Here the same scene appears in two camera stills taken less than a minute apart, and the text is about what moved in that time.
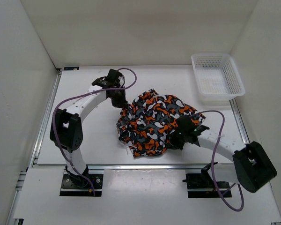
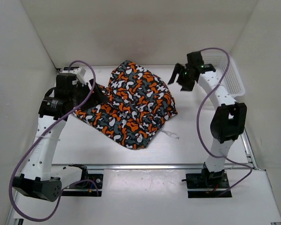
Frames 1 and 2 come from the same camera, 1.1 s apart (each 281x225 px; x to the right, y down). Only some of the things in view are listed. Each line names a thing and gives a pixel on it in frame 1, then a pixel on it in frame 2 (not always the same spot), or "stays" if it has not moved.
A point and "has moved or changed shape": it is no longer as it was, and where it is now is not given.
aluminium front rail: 132,166 stays
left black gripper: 122,103 to 99,95
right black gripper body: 178,138 to 185,70
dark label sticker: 71,68 stays
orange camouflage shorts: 145,127 has moved or changed shape
